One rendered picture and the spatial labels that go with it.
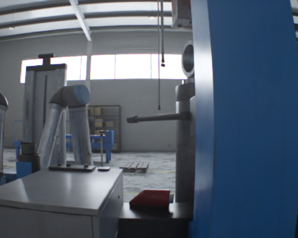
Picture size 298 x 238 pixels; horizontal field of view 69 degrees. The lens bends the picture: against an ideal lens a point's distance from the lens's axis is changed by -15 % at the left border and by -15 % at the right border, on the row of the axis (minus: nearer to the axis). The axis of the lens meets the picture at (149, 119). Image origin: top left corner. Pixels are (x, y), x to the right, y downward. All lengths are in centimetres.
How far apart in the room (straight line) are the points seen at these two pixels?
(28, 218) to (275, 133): 44
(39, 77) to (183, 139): 135
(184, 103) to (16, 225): 67
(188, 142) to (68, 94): 82
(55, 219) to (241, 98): 36
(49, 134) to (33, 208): 106
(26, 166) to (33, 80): 125
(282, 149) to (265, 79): 13
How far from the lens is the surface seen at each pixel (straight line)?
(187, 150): 87
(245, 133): 43
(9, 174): 183
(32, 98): 193
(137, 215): 70
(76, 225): 41
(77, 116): 144
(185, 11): 121
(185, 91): 89
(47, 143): 145
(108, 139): 942
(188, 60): 102
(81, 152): 147
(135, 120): 90
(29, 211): 44
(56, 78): 186
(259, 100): 44
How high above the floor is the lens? 132
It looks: 2 degrees up
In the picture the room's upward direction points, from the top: straight up
